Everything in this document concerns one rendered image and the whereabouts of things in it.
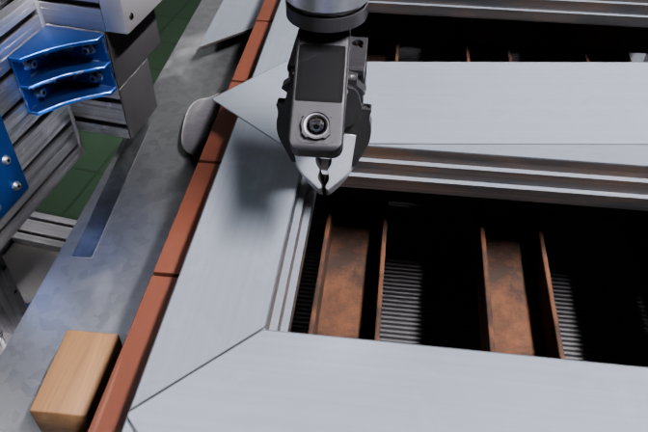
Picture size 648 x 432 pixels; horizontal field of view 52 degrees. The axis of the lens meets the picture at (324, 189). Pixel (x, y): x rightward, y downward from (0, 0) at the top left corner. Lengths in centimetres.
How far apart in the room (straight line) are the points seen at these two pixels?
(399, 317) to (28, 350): 50
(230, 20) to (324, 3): 80
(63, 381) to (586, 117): 66
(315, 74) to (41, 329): 49
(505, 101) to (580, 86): 11
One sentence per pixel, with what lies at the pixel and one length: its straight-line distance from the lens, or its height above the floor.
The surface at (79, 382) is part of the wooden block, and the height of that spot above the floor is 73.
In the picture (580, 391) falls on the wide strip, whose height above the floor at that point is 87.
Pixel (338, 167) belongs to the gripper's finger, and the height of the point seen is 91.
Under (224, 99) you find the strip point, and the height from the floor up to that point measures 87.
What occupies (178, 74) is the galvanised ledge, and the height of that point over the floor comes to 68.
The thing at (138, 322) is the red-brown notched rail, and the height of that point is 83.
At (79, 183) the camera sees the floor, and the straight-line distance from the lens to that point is 216.
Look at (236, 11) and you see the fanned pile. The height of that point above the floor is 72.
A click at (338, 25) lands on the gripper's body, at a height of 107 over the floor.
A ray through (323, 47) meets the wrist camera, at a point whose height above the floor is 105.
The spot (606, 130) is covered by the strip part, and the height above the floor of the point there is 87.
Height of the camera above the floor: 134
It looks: 42 degrees down
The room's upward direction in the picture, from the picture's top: straight up
